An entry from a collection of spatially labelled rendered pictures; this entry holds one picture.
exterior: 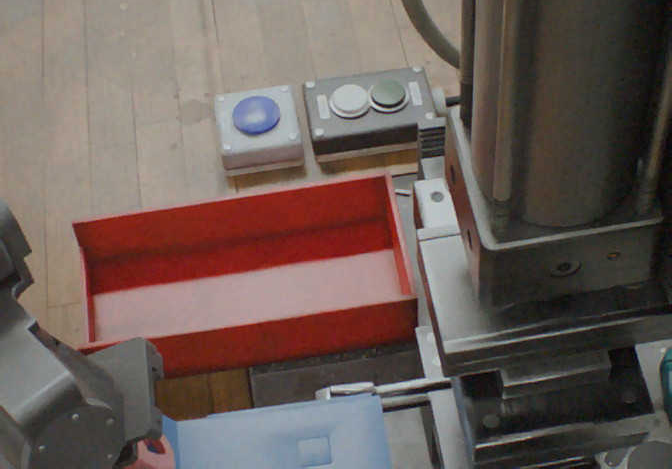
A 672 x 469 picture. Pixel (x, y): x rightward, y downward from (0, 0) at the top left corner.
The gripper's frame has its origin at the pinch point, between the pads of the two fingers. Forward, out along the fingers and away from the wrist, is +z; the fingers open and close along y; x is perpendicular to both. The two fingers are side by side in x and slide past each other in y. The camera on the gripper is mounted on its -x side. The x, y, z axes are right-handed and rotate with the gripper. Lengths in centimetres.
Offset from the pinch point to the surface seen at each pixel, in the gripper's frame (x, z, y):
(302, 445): 0.3, 5.1, 7.6
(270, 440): 1.0, 4.2, 5.8
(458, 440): -0.7, 9.7, 16.6
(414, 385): 3.6, 8.5, 14.7
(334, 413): 2.4, 6.2, 9.7
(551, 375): -5.6, -4.6, 27.0
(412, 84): 35.3, 17.2, 16.3
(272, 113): 33.5, 11.5, 5.7
